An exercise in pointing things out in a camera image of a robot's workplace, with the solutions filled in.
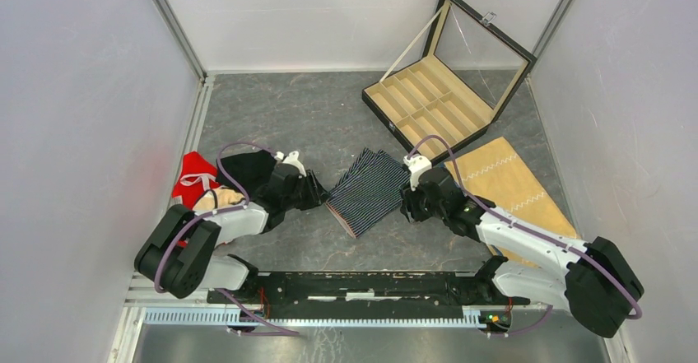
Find tan cloth mat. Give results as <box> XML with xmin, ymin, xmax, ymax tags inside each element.
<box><xmin>456</xmin><ymin>137</ymin><xmax>579</xmax><ymax>238</ymax></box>

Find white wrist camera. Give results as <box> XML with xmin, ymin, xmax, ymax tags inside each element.
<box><xmin>403</xmin><ymin>155</ymin><xmax>432</xmax><ymax>191</ymax></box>
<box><xmin>272</xmin><ymin>151</ymin><xmax>307</xmax><ymax>177</ymax></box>

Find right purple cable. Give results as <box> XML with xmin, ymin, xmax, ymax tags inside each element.
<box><xmin>405</xmin><ymin>134</ymin><xmax>644</xmax><ymax>337</ymax></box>

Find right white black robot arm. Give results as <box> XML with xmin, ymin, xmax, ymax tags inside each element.
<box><xmin>401</xmin><ymin>165</ymin><xmax>644</xmax><ymax>338</ymax></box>

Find purple cable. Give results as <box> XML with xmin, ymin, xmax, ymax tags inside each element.
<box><xmin>152</xmin><ymin>142</ymin><xmax>279</xmax><ymax>295</ymax></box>
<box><xmin>405</xmin><ymin>134</ymin><xmax>644</xmax><ymax>337</ymax></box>

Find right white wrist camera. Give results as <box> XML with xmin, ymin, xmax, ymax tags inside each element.
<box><xmin>403</xmin><ymin>155</ymin><xmax>432</xmax><ymax>191</ymax></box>

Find red underwear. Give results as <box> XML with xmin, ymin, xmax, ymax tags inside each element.
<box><xmin>171</xmin><ymin>151</ymin><xmax>221</xmax><ymax>209</ymax></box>

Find beige underwear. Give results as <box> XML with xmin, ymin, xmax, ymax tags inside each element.
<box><xmin>193</xmin><ymin>187</ymin><xmax>244</xmax><ymax>212</ymax></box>

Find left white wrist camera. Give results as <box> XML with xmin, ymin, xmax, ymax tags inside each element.
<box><xmin>272</xmin><ymin>151</ymin><xmax>307</xmax><ymax>177</ymax></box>

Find blue striped boxer shorts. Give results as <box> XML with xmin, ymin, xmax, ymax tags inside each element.
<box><xmin>326</xmin><ymin>147</ymin><xmax>409</xmax><ymax>239</ymax></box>

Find white cable tray strip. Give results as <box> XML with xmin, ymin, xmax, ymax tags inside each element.
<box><xmin>143</xmin><ymin>307</ymin><xmax>486</xmax><ymax>329</ymax></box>

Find black underwear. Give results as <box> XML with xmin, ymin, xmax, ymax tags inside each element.
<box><xmin>216</xmin><ymin>151</ymin><xmax>277</xmax><ymax>199</ymax></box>

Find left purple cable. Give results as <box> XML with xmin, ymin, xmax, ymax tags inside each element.
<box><xmin>152</xmin><ymin>142</ymin><xmax>279</xmax><ymax>295</ymax></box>

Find black compartment box glass lid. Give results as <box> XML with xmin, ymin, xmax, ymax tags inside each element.
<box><xmin>361</xmin><ymin>0</ymin><xmax>537</xmax><ymax>163</ymax></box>

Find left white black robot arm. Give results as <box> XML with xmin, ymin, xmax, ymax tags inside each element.
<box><xmin>134</xmin><ymin>163</ymin><xmax>329</xmax><ymax>304</ymax></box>

